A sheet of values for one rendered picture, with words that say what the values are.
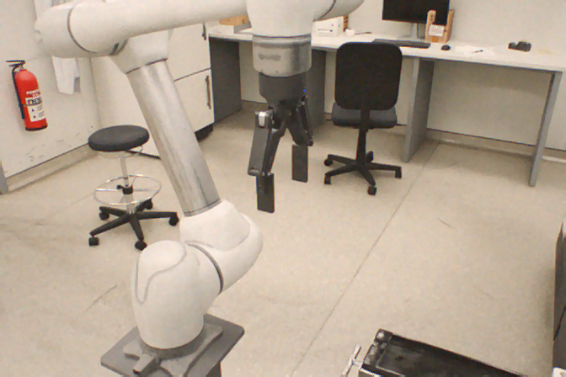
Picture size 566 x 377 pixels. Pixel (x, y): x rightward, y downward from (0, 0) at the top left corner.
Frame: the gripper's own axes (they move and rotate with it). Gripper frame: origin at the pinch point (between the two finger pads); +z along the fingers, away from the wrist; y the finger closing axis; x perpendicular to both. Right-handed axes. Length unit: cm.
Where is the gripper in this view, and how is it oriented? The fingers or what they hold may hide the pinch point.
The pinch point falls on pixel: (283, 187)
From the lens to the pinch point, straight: 84.5
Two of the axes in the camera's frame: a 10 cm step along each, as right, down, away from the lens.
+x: 8.9, 2.0, -4.1
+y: -4.5, 4.0, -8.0
